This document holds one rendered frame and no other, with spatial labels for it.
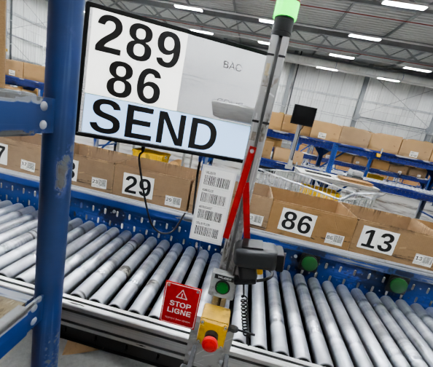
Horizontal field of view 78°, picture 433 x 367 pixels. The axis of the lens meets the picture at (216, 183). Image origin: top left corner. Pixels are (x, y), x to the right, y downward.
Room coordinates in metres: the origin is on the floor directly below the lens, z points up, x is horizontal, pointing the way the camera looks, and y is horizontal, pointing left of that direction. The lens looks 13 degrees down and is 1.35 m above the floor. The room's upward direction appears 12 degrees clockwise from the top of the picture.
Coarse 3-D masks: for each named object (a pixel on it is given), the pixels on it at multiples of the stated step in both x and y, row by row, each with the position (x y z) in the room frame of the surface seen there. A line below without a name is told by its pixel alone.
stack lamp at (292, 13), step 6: (282, 0) 0.63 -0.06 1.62; (288, 0) 0.63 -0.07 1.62; (294, 0) 0.63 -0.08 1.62; (300, 0) 0.64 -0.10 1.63; (276, 6) 0.64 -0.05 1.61; (282, 6) 0.63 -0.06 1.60; (288, 6) 0.63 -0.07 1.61; (294, 6) 0.63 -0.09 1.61; (276, 12) 0.64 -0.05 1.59; (282, 12) 0.63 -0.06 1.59; (288, 12) 0.63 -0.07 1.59; (294, 12) 0.63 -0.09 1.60; (294, 18) 0.64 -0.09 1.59
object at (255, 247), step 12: (240, 240) 0.62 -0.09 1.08; (252, 240) 0.61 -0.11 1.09; (240, 252) 0.57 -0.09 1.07; (252, 252) 0.57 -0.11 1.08; (264, 252) 0.57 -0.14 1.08; (276, 252) 0.57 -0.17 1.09; (240, 264) 0.57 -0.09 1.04; (252, 264) 0.56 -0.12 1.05; (264, 264) 0.56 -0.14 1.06; (276, 264) 0.56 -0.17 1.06; (240, 276) 0.58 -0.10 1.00; (252, 276) 0.58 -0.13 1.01
